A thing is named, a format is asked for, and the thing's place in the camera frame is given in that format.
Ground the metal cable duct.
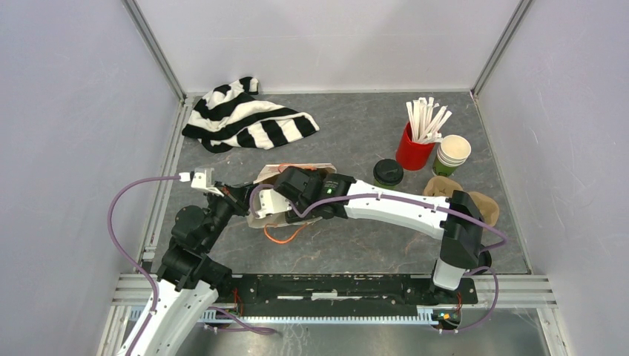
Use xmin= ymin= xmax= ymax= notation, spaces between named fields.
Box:
xmin=196 ymin=308 xmax=444 ymax=326

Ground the paper takeout bag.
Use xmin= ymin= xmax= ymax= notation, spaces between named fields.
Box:
xmin=247 ymin=163 xmax=337 ymax=245

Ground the stack of paper cups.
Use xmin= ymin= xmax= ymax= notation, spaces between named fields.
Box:
xmin=432 ymin=135 xmax=472 ymax=177

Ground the white wrapped straws bundle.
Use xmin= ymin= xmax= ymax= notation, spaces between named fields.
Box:
xmin=406 ymin=97 xmax=452 ymax=144

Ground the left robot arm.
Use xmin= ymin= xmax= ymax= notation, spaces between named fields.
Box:
xmin=119 ymin=183 xmax=255 ymax=355

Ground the black white striped cloth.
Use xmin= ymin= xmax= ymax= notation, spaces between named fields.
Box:
xmin=182 ymin=76 xmax=320 ymax=154

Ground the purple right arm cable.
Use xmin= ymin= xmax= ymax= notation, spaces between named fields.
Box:
xmin=248 ymin=182 xmax=510 ymax=334

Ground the green paper coffee cup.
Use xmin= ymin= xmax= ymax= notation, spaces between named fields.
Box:
xmin=373 ymin=179 xmax=398 ymax=190

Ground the red straw holder cup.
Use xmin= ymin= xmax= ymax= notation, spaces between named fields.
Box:
xmin=395 ymin=123 xmax=435 ymax=171

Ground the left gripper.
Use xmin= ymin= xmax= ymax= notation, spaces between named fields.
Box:
xmin=201 ymin=179 xmax=259 ymax=251

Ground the black cup lid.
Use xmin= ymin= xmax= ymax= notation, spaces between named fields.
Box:
xmin=372 ymin=159 xmax=404 ymax=187

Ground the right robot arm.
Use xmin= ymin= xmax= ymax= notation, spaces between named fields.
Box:
xmin=273 ymin=167 xmax=487 ymax=303

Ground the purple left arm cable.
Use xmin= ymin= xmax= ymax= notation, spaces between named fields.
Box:
xmin=107 ymin=175 xmax=182 ymax=356

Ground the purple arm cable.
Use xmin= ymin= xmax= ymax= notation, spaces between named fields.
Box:
xmin=107 ymin=175 xmax=182 ymax=356
xmin=248 ymin=182 xmax=510 ymax=334

